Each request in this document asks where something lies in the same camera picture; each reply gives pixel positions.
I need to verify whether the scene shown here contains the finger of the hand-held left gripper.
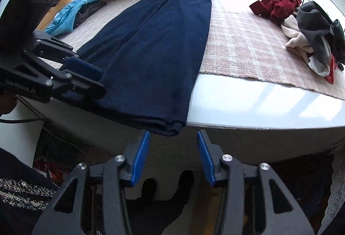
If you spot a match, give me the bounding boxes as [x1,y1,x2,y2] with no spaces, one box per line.
[0,61,107,103]
[23,31,104,82]

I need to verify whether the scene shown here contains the pine wood panel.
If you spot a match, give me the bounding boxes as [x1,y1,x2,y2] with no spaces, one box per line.
[35,0,78,33]

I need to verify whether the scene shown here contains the person's left hand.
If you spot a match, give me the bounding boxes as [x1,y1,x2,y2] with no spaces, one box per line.
[0,92,19,116]

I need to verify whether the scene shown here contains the cream garment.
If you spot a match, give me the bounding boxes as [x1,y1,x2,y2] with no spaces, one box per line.
[280,15,331,76]

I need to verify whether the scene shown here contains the thin black power cable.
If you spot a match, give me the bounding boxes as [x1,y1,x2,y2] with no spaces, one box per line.
[0,116,49,124]

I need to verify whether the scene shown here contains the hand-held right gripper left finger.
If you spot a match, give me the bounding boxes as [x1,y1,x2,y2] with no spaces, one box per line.
[32,130,151,235]

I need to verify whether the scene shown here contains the white lace cloth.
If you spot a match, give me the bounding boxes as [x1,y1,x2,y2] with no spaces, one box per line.
[318,154,345,235]

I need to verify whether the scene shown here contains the light blue folded garment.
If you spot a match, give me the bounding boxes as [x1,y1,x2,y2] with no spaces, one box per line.
[44,0,108,36]

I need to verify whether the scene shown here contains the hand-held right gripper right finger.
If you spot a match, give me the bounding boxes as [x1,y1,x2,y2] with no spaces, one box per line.
[196,130,315,235]

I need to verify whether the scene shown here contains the red garment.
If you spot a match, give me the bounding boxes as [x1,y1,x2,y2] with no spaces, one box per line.
[249,0,337,84]

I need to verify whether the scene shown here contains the navy blue pants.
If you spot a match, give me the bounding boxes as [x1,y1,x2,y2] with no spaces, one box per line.
[77,0,215,136]

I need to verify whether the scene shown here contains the person's tweed jacket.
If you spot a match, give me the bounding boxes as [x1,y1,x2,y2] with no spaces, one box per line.
[0,147,60,235]

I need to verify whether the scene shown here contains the dark grey folded garment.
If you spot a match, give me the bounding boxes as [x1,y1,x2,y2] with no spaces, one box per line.
[73,0,108,28]

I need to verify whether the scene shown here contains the pink plaid blanket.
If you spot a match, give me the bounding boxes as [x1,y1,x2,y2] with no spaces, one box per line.
[43,0,345,101]

